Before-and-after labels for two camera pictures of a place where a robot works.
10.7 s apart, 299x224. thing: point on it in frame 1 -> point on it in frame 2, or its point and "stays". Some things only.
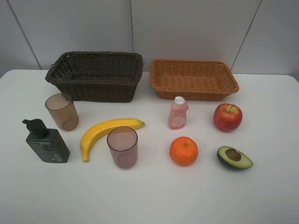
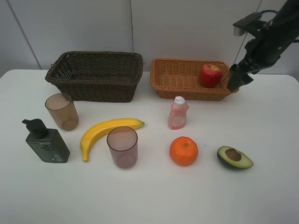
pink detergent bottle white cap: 177,118 stays
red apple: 227,117 -> 210,75
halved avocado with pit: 234,157 stays
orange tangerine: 183,150 stays
